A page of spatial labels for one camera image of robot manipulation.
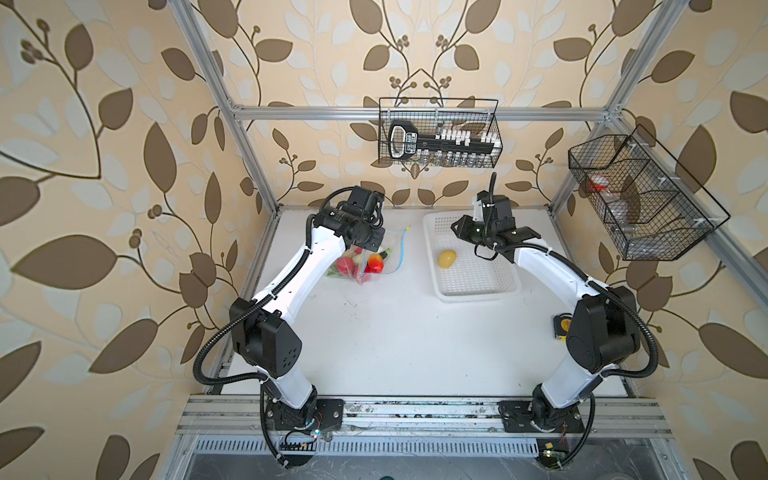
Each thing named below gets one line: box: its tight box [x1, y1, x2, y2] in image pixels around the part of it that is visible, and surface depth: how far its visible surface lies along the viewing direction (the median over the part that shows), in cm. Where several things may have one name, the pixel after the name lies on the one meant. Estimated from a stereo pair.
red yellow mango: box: [364, 254, 384, 274], surface depth 93 cm
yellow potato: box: [438, 249, 457, 269], surface depth 98 cm
